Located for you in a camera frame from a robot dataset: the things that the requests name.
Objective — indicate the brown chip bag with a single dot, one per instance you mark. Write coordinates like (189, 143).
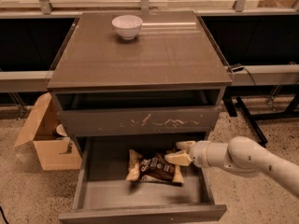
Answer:
(155, 169)

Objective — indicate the black power adapter with cable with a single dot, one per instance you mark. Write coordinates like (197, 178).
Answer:
(239, 67)

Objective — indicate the open cardboard box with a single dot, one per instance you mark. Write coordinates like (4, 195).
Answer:
(55, 153)

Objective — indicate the grey drawer cabinet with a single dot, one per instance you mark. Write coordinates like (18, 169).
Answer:
(172, 52)

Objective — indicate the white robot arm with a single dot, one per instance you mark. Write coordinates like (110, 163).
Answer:
(240, 156)

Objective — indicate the white ceramic bowl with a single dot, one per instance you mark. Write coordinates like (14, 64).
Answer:
(127, 26)

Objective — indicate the open grey middle drawer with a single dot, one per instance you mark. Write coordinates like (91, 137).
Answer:
(103, 196)

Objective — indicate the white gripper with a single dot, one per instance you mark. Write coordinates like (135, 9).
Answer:
(199, 153)

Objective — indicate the black rolling stand base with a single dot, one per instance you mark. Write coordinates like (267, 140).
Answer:
(289, 113)

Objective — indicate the scratched grey upper drawer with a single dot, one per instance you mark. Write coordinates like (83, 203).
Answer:
(139, 112)

